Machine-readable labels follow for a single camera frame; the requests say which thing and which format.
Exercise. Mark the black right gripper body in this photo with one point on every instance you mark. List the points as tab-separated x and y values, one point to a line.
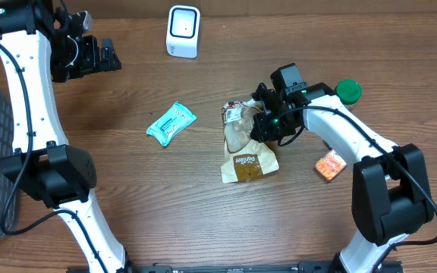
272	127

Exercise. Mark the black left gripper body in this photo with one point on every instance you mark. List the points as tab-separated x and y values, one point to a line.
73	58

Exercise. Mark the beige paper pouch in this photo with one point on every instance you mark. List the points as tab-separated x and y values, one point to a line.
245	158

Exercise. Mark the orange Kleenex tissue pack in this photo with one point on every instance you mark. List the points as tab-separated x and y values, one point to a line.
330	166

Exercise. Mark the green lid jar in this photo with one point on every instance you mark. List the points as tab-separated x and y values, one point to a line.
349	91

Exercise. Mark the teal wet wipes pack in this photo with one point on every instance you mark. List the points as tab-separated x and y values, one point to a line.
176	119

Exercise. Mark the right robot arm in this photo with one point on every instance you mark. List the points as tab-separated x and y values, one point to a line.
391	197

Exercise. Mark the white barcode scanner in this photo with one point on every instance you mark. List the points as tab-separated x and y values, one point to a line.
182	37

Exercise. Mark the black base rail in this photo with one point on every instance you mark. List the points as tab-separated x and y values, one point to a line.
233	268

